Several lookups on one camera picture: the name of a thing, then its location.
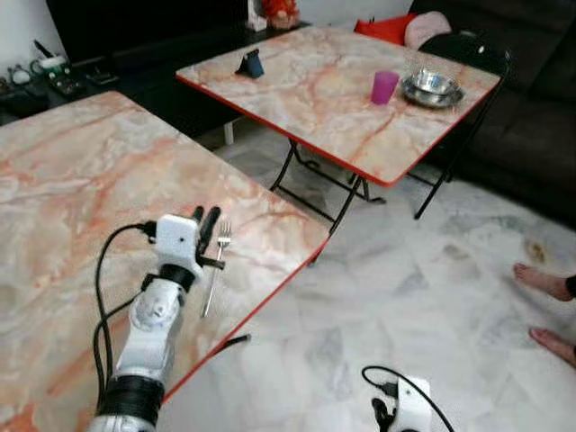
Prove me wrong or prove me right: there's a marble-pattern folding table with dishes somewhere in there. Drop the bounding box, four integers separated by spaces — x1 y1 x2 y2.
175 25 503 237

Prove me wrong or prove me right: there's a red Ganesha statue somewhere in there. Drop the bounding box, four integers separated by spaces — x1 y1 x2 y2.
260 0 301 31

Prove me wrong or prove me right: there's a bare marble-pattern folding table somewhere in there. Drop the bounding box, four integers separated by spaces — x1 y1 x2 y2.
0 90 332 432

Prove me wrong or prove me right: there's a dark sofa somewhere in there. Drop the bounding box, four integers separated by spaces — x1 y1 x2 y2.
407 0 576 228

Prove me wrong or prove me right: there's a purple plastic cup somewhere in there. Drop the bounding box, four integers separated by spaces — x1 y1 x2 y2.
371 70 401 106

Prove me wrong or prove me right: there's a person's bare foot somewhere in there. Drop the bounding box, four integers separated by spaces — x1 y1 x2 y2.
512 262 575 302
528 327 576 369

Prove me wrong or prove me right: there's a pink cushion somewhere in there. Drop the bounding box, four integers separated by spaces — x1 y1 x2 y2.
403 11 452 51

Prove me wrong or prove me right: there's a silver metal fork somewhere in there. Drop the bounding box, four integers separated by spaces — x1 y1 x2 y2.
201 220 233 319

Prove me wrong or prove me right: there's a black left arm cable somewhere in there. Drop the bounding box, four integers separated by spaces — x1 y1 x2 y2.
92 220 159 390

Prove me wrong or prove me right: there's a stainless steel bowl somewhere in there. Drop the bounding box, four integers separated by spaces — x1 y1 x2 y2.
400 69 466 110

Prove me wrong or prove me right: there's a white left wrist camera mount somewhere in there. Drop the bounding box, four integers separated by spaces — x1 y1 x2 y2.
154 214 202 279

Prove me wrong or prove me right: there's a black folding chair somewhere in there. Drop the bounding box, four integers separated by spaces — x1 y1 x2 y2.
413 31 517 221

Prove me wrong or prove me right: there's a black table leg brace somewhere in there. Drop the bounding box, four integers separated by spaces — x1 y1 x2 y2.
211 334 254 355

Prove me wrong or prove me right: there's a red cushion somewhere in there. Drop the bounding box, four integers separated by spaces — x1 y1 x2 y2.
353 13 420 47

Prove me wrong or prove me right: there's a black television console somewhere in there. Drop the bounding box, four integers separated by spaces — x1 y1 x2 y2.
0 22 311 140

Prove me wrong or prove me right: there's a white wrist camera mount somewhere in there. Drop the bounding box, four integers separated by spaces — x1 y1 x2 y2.
154 214 202 279
394 375 434 432

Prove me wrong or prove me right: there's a black flat television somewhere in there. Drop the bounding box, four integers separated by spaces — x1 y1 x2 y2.
45 0 250 69

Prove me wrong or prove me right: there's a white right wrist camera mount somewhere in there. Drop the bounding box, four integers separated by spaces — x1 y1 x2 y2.
394 375 434 432

